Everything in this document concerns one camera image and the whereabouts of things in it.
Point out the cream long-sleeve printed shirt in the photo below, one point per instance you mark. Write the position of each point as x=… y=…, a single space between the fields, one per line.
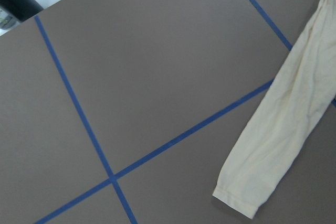
x=293 y=105

